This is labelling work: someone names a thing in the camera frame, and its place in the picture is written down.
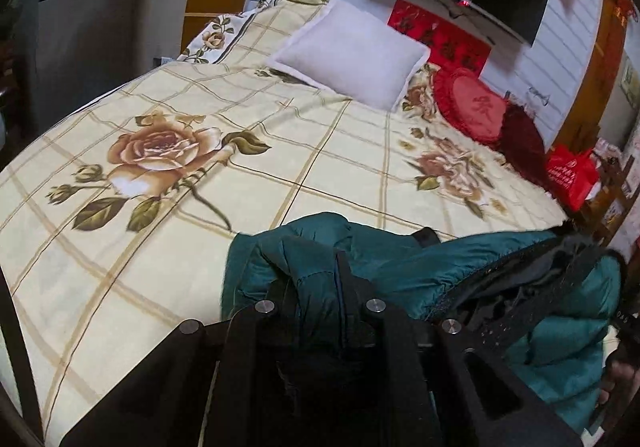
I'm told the black television cable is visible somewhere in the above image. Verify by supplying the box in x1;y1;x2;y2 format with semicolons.
429;0;497;46

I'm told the wooden side furniture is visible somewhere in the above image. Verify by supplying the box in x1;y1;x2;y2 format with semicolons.
575;139;640;249

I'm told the dark red round cushion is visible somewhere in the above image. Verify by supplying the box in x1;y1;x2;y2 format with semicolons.
500;103;549;188

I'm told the floral folded quilt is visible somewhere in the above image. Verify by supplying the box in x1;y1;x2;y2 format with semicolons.
177;0;331;64

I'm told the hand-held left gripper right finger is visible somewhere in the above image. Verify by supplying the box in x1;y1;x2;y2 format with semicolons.
335;251;584;447

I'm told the red heart-shaped cushion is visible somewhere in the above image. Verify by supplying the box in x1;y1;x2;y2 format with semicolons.
432;67;509;144

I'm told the cream plaid floral bedsheet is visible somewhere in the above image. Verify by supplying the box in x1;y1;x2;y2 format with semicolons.
0;17;569;447

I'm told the dark green padded jacket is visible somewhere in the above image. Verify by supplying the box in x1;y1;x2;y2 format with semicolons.
221;212;623;434

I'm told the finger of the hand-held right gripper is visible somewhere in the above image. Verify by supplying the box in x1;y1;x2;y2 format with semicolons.
520;240;624;329

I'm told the red wall poster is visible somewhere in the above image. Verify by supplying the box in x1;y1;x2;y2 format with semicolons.
387;0;491;78

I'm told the red shopping bag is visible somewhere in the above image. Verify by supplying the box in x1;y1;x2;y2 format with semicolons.
545;143;601;213

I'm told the person's right hand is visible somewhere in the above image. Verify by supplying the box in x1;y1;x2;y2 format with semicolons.
597;359;629;406

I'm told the black metal pole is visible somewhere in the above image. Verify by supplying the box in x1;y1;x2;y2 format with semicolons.
0;271;44;444

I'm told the white pillow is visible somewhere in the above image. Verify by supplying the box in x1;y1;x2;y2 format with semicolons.
266;0;432;112

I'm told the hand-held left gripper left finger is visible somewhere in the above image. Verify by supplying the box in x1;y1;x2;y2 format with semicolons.
59;279;302;447

